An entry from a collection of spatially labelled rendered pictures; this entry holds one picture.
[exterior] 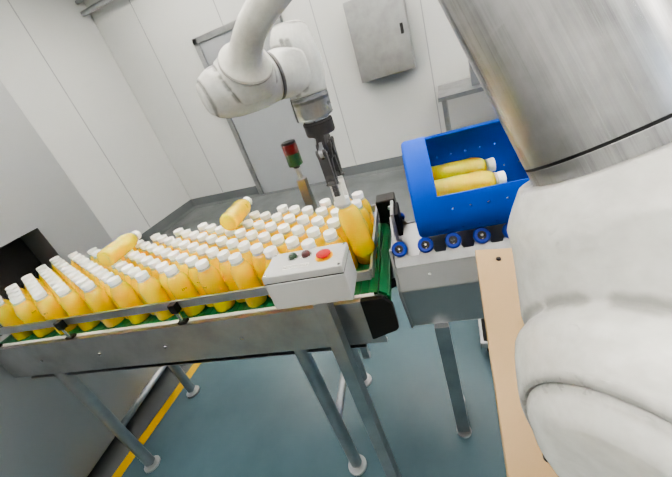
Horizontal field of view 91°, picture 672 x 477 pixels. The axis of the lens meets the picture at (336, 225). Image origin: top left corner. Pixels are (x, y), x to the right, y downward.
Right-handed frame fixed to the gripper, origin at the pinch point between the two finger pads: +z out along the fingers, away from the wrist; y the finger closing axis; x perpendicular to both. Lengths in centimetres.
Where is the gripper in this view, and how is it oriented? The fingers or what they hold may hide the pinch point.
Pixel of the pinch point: (339, 192)
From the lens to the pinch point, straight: 91.3
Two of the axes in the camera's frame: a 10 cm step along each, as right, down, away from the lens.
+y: 1.5, -4.9, 8.6
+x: -9.5, 1.8, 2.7
